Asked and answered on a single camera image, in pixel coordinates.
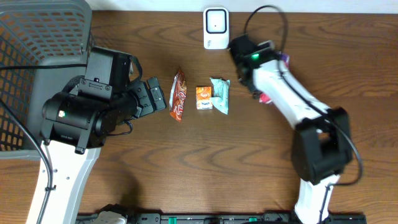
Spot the orange red chip bag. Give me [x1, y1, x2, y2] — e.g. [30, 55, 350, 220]
[169, 69, 187, 122]

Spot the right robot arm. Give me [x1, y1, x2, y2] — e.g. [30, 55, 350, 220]
[228, 35, 353, 223]

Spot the purple red snack packet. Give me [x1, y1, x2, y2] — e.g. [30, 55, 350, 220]
[259, 52, 290, 104]

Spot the grey plastic mesh basket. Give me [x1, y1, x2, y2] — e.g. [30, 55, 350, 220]
[1, 0, 95, 142]

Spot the small orange box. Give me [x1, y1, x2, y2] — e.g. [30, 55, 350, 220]
[196, 86, 213, 110]

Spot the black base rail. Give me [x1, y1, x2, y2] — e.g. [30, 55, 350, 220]
[76, 205, 368, 224]

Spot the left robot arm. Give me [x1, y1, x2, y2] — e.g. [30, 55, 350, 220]
[26, 77, 167, 223]

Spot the teal packet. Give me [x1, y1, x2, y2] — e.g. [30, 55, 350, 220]
[210, 78, 230, 114]

